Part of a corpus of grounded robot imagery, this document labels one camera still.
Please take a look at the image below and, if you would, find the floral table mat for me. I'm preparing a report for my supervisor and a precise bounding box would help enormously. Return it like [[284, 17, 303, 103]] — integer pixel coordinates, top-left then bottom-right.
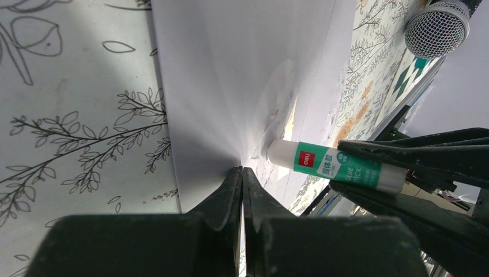
[[1, 1, 426, 276]]

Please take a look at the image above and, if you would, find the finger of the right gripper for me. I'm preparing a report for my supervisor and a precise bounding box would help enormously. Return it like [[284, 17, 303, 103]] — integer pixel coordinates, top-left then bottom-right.
[[338, 128, 488, 189], [329, 181, 488, 276]]

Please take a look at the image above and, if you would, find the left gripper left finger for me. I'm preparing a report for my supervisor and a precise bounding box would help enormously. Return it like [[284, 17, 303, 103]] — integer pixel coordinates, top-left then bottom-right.
[[26, 167, 243, 276]]

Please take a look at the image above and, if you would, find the green white chessboard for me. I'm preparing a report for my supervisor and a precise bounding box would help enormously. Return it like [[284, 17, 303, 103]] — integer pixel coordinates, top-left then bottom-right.
[[375, 50, 440, 125]]

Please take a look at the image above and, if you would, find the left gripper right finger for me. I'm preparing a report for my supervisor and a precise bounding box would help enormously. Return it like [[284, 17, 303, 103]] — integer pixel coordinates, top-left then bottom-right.
[[243, 167, 427, 276]]

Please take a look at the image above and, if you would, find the small green white bottle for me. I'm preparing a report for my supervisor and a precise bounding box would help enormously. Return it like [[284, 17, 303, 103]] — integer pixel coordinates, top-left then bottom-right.
[[267, 140, 407, 194]]

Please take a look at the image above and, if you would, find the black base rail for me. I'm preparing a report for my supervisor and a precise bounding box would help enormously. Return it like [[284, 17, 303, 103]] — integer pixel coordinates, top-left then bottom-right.
[[300, 104, 411, 216]]

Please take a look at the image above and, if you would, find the black microphone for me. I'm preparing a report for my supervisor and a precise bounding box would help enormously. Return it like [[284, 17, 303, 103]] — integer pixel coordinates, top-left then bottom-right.
[[405, 0, 482, 59]]

